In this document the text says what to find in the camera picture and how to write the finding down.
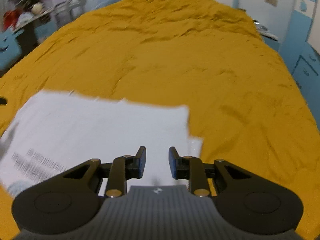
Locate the blue wardrobe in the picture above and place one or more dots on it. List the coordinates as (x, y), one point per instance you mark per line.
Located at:
(301, 60)

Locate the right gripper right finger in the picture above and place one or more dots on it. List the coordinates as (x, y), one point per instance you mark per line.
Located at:
(191, 169)

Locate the white Nevada sweatshirt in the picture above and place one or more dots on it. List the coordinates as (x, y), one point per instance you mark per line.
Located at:
(54, 132)

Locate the dark desk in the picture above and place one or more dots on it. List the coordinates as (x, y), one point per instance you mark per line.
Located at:
(41, 26)

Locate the cream round ball lamp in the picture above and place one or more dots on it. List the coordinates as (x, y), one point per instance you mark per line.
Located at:
(37, 8)

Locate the mustard yellow bed quilt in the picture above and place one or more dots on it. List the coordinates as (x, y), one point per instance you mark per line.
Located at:
(208, 56)

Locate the grey metal cart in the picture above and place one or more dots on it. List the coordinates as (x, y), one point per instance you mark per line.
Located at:
(68, 6)

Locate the wall switch plate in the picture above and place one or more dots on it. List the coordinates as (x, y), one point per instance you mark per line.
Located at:
(273, 3)

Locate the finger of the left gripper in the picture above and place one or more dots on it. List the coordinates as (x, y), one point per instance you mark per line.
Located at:
(3, 101)

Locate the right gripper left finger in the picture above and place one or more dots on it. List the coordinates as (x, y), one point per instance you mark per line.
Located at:
(121, 170)

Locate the red bag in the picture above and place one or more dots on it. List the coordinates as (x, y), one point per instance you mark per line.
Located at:
(10, 18)

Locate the blue smiley face chair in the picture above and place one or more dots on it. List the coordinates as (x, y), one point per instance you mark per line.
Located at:
(10, 48)

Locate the blue bedside table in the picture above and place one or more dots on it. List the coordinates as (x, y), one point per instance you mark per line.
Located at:
(270, 39)

